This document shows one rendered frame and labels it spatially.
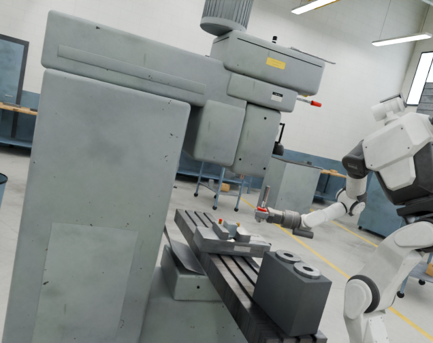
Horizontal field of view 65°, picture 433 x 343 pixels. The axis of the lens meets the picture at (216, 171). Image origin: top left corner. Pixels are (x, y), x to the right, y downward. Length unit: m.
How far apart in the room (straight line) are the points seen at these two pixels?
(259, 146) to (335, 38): 8.66
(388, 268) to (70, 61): 1.39
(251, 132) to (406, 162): 0.61
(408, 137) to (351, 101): 9.08
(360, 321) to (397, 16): 10.45
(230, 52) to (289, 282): 0.90
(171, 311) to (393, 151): 1.12
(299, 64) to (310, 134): 8.17
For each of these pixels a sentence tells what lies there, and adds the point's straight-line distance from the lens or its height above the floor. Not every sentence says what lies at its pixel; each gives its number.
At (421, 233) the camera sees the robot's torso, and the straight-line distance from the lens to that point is 1.38.
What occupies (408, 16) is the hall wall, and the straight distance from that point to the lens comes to 11.77.
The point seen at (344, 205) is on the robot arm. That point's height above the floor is 1.26.
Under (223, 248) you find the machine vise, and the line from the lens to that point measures 1.63.
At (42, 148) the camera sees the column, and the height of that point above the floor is 1.30.
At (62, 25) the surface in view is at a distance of 1.38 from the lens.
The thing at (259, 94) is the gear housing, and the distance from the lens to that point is 1.51.
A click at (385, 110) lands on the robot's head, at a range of 1.54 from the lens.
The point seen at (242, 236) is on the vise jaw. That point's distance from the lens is 1.64.
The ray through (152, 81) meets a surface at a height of 1.61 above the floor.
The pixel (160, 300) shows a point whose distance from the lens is 1.60.
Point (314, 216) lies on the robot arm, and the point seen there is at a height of 1.19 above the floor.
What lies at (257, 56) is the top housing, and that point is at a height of 1.81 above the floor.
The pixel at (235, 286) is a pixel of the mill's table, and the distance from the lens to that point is 1.38.
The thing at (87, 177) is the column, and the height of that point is 1.23.
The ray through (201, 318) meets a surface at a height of 0.63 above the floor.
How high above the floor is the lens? 1.52
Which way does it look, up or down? 8 degrees down
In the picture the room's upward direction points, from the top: 13 degrees clockwise
